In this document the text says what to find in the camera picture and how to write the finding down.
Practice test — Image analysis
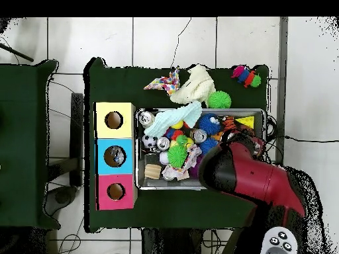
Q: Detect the multicoloured spiky caterpillar toy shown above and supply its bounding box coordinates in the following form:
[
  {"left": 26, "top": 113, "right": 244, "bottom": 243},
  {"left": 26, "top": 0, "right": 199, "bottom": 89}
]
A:
[
  {"left": 231, "top": 65, "right": 263, "bottom": 89},
  {"left": 164, "top": 126, "right": 195, "bottom": 150}
]

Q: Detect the green spiky rubber ball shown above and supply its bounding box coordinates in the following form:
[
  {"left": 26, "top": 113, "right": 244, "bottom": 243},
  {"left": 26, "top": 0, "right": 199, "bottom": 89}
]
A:
[
  {"left": 166, "top": 144, "right": 189, "bottom": 168},
  {"left": 207, "top": 91, "right": 233, "bottom": 110}
]

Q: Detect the mint green knitted cloth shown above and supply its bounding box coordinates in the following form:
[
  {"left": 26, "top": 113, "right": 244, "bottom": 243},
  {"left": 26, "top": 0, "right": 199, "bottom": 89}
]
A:
[{"left": 144, "top": 100, "right": 204, "bottom": 138}]

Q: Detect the whitish foil wrapper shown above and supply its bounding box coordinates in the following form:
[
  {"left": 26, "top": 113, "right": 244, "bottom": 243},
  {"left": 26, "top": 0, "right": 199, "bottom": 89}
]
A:
[{"left": 161, "top": 147, "right": 203, "bottom": 182}]

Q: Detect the blue spiky rubber ball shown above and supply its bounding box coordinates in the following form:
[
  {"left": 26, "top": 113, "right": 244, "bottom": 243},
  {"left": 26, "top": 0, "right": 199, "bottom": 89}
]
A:
[{"left": 199, "top": 137, "right": 219, "bottom": 156}]

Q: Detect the colourful patterned cloth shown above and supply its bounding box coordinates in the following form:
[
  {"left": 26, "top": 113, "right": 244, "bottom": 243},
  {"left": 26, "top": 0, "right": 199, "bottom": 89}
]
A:
[{"left": 143, "top": 65, "right": 181, "bottom": 97}]

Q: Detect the cream knitted cloth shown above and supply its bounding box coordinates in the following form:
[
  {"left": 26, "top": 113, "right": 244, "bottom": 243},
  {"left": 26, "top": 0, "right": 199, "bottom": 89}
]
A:
[{"left": 169, "top": 64, "right": 217, "bottom": 106}]

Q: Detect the shallow clear mesh bin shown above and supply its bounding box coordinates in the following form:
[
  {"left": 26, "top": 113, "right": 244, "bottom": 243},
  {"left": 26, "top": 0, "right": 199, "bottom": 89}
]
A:
[{"left": 134, "top": 108, "right": 266, "bottom": 191}]

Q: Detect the wooden box with three holes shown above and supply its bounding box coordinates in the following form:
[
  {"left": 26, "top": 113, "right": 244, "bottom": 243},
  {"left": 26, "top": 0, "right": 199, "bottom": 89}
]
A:
[{"left": 94, "top": 101, "right": 138, "bottom": 211}]

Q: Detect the small open silver can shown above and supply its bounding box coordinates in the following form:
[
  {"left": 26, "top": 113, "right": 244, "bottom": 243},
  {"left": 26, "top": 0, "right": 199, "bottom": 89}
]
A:
[{"left": 156, "top": 137, "right": 171, "bottom": 151}]

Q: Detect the black and white soccer ball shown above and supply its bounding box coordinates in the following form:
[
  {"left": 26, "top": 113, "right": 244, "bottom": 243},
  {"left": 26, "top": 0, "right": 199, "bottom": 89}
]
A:
[{"left": 142, "top": 134, "right": 159, "bottom": 149}]

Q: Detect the crushed silver drink can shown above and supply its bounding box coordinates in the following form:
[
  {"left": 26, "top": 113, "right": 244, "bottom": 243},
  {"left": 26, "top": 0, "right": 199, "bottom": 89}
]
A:
[
  {"left": 138, "top": 110, "right": 156, "bottom": 128},
  {"left": 191, "top": 128, "right": 209, "bottom": 145}
]

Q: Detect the flat wooden block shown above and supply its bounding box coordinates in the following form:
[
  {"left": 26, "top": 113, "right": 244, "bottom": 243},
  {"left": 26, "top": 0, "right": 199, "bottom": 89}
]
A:
[{"left": 144, "top": 163, "right": 162, "bottom": 180}]

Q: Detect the blue fuzzy googly-eyed toy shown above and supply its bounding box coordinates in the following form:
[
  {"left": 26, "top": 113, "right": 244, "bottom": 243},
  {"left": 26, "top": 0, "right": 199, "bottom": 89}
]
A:
[{"left": 198, "top": 113, "right": 221, "bottom": 135}]

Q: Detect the dark green table cloth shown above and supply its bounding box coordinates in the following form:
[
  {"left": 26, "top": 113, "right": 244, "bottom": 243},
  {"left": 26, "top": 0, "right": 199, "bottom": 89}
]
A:
[
  {"left": 0, "top": 58, "right": 60, "bottom": 230},
  {"left": 84, "top": 57, "right": 270, "bottom": 233}
]

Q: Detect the black panel stand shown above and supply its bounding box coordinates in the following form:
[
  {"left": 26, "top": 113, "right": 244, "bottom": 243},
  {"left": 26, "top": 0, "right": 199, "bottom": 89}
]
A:
[{"left": 70, "top": 92, "right": 85, "bottom": 187}]

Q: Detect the grey stand base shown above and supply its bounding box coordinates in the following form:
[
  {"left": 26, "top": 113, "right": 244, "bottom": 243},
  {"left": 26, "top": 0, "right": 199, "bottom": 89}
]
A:
[{"left": 44, "top": 185, "right": 79, "bottom": 217}]

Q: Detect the black cable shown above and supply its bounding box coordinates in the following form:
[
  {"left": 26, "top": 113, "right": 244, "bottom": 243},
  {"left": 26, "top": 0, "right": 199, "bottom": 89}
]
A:
[{"left": 283, "top": 134, "right": 339, "bottom": 144}]

